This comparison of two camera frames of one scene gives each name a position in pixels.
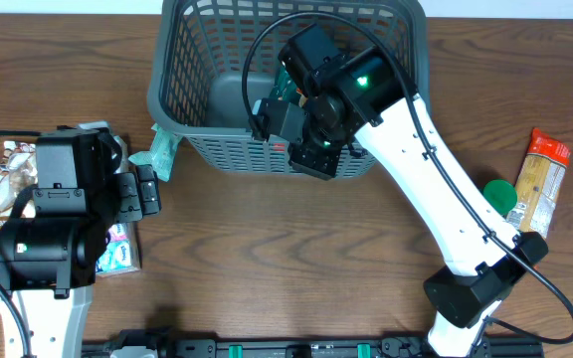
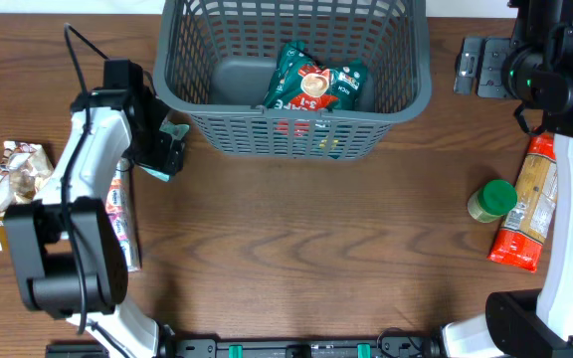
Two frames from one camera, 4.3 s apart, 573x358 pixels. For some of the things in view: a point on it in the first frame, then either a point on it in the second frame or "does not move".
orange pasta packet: (539, 183) does not move
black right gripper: (313, 159) to (485, 66)
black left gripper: (130, 196) to (165, 155)
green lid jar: (501, 195) does not move
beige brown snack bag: (16, 171) does not move
